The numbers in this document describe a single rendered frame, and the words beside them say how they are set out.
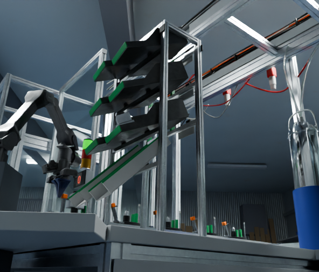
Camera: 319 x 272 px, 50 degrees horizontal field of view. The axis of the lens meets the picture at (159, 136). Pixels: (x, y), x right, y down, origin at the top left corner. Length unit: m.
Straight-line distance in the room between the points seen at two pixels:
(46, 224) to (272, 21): 3.17
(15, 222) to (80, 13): 2.95
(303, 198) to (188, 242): 0.83
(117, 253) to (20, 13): 3.09
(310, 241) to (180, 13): 2.38
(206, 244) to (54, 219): 0.39
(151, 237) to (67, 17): 2.94
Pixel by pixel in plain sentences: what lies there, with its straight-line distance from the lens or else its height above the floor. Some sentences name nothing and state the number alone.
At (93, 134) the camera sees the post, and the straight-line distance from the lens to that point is 1.81.
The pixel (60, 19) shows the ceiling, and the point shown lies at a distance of 3.53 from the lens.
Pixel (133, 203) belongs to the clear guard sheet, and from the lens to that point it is 2.97.
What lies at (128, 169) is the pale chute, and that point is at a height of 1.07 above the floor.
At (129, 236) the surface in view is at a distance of 0.70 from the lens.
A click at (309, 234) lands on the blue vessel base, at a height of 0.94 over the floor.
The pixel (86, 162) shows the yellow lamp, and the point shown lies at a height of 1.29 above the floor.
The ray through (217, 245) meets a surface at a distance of 0.86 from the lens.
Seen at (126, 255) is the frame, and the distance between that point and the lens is 0.70.
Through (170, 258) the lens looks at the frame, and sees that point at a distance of 0.78.
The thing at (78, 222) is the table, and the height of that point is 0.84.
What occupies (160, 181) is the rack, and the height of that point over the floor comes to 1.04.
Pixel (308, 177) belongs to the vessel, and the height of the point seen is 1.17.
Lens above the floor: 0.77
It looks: 23 degrees up
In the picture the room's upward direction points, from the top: 1 degrees clockwise
